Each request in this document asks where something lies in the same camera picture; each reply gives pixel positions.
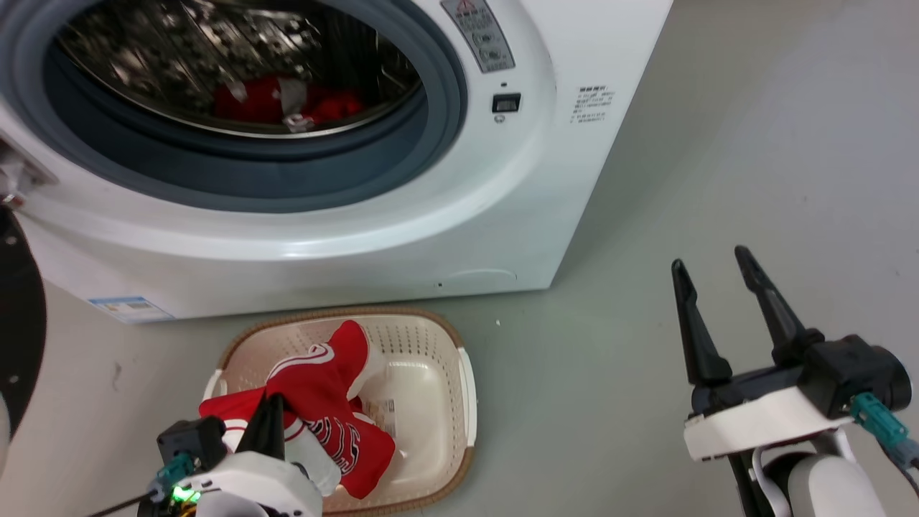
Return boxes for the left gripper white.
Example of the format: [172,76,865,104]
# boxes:
[169,393,324,517]

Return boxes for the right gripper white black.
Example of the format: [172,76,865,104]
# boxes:
[671,245,857,462]

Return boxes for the red and white jersey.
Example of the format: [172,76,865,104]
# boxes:
[199,320,397,500]

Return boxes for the beige plastic laundry basket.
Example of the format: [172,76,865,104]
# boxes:
[202,307,478,516]

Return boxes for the black round washing machine door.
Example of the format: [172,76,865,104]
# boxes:
[0,207,48,476]

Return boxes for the white front-load washing machine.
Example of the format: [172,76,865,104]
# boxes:
[0,0,674,323]

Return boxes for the steel washing machine drum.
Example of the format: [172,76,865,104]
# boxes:
[55,0,423,139]

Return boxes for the blue energy label sticker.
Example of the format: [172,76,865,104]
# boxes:
[88,296,175,323]

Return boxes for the printed text label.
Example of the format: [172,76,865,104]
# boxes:
[570,85,618,124]

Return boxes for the grey rubber door gasket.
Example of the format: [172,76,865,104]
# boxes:
[0,0,469,214]

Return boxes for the red garment with white tag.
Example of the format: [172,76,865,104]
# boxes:
[213,75,365,133]

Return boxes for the metal door hinge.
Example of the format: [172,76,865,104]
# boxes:
[0,138,58,210]

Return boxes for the grey warning sticker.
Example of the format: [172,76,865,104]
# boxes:
[440,0,516,74]

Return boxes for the left gripper teal cable connector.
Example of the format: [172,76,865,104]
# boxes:
[149,452,196,502]

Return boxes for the gripper teal cable connector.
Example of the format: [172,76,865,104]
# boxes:
[149,452,196,502]
[850,392,919,471]

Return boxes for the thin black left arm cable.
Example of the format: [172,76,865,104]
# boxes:
[86,493,160,517]

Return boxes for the right gripper teal cable connector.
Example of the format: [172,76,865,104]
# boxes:
[850,392,919,471]

